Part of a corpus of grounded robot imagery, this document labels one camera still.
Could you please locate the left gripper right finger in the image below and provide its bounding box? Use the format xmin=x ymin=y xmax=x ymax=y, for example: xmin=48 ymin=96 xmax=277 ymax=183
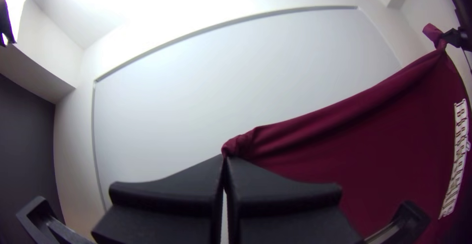
xmin=225 ymin=156 xmax=365 ymax=244

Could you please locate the maroon t-shirt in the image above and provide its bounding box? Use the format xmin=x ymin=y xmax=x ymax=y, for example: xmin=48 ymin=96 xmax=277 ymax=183
xmin=221 ymin=23 xmax=472 ymax=244

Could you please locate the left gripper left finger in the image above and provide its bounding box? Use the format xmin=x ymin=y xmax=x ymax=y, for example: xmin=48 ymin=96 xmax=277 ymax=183
xmin=91 ymin=153 xmax=225 ymax=244

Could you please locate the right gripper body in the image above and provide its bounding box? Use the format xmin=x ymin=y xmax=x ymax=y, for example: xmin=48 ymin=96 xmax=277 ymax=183
xmin=440 ymin=26 xmax=472 ymax=51

